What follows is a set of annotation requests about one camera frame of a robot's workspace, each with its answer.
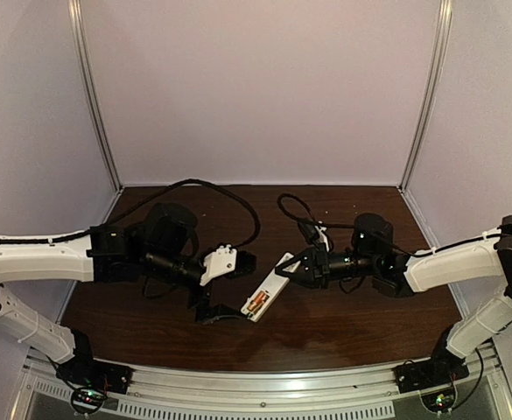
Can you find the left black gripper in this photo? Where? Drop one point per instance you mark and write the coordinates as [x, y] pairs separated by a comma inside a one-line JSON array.
[[206, 295]]

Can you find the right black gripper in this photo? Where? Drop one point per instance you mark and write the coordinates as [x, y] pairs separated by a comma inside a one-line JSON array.
[[319, 268]]

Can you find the copper AA battery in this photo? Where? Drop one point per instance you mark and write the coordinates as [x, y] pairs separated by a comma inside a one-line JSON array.
[[263, 305], [254, 302]]

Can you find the white remote control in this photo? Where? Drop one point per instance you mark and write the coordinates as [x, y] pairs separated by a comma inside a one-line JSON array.
[[273, 284]]

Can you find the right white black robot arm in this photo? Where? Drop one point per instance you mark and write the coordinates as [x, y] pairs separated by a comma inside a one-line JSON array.
[[397, 274]]

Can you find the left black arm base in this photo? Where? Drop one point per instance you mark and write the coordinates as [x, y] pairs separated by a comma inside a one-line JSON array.
[[99, 375]]

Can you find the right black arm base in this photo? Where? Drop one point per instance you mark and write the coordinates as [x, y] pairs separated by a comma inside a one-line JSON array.
[[430, 373]]

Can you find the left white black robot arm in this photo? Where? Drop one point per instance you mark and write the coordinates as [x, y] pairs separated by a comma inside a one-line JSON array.
[[163, 246]]

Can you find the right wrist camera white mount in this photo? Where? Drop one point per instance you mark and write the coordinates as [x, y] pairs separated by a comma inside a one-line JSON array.
[[319, 236]]

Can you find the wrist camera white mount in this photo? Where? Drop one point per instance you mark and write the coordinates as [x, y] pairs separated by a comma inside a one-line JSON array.
[[218, 263], [319, 236]]

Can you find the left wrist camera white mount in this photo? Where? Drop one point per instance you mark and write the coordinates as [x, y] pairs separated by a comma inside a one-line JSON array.
[[218, 263]]

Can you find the front aluminium rail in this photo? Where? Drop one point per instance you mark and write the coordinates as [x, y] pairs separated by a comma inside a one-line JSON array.
[[369, 392]]

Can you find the right aluminium frame post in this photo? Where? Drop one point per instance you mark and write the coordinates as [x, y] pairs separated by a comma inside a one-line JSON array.
[[438, 54]]

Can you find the aluminium frame post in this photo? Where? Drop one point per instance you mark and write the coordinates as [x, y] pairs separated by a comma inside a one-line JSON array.
[[438, 54], [91, 96]]

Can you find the left aluminium frame post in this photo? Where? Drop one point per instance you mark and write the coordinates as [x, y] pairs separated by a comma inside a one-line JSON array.
[[91, 96]]

